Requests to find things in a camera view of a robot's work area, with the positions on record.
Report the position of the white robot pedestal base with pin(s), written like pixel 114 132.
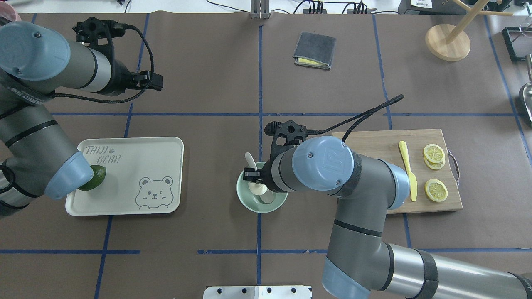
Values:
pixel 259 292

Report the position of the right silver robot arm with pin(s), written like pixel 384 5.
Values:
pixel 357 260

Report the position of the green lime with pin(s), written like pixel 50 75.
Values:
pixel 99 173

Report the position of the bamboo cutting board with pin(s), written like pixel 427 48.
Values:
pixel 384 144

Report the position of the white bear tray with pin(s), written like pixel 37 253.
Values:
pixel 143 176

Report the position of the white ceramic spoon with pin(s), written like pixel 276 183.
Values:
pixel 255 188

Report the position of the yellow plastic knife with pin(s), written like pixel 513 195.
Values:
pixel 411 176

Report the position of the pink bowl with ice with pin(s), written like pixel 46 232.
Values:
pixel 8 12

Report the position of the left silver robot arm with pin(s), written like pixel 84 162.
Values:
pixel 35 62

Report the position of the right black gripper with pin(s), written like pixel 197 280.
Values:
pixel 268 175

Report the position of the aluminium frame post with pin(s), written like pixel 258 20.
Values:
pixel 260 9

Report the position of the metal scoop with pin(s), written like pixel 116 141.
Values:
pixel 524 102

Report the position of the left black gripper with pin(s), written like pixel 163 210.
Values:
pixel 121 76

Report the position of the grey yellow sponge cloth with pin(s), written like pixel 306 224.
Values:
pixel 314 50

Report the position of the wooden mug tree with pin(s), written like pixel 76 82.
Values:
pixel 450 42

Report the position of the lemon slice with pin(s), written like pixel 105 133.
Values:
pixel 435 190
pixel 435 166
pixel 434 153

